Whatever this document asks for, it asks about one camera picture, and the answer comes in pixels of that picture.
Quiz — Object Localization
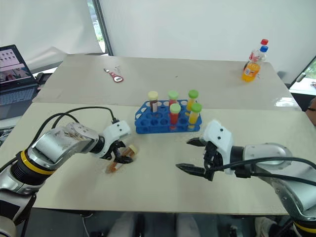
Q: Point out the red tube with green cap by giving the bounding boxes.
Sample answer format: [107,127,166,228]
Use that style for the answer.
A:
[167,90,179,107]
[169,103,182,125]

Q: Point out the brown tube with cream cap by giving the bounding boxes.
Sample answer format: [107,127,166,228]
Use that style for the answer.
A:
[147,90,159,114]

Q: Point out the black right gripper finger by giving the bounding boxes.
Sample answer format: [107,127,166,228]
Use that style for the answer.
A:
[186,137,207,148]
[175,162,207,177]

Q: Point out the blue test tube rack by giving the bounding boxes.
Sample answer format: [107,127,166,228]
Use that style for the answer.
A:
[134,99,203,135]

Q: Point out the white shoe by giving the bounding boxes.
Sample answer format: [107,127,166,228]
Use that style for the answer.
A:
[254,216,278,237]

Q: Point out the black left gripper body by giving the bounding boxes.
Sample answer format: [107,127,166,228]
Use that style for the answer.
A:
[104,140,119,160]

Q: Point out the black device beside laptop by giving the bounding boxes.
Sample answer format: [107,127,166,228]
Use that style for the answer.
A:
[35,72,52,86]

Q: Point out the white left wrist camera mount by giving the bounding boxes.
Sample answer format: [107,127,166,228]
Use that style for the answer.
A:
[102,120,132,159]

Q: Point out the orange soda bottle blue cap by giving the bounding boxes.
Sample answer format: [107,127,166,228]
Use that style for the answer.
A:
[241,45,269,83]

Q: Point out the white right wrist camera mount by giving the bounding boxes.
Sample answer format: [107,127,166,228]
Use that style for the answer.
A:
[202,119,234,175]

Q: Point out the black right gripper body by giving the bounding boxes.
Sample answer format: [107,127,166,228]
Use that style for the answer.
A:
[202,142,224,182]

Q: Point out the clear bottle with red cap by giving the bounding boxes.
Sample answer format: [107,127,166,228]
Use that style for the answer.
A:
[248,39,270,63]

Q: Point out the dark window frame post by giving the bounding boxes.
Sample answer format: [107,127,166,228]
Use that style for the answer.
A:
[94,0,115,56]

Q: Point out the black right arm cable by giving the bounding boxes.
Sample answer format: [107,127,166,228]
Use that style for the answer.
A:
[209,157,316,187]

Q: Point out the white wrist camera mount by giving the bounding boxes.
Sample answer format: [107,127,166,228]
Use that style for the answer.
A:
[102,120,132,159]
[202,119,234,175]

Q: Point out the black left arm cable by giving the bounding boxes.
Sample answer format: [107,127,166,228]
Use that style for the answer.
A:
[31,106,120,149]

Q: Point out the open laptop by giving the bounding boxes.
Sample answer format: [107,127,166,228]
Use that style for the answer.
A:
[0,44,40,121]

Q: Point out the red handheld tool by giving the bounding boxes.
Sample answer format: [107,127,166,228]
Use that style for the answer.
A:
[109,71,124,83]

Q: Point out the yellow tube with green cap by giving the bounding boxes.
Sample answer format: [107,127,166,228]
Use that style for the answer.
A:
[188,102,203,124]
[186,89,199,112]

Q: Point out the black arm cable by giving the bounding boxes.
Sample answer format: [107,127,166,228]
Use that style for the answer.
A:
[209,157,316,187]
[31,106,120,149]

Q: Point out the orange tube with cream cap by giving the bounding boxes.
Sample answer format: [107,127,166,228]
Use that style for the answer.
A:
[105,145,139,174]

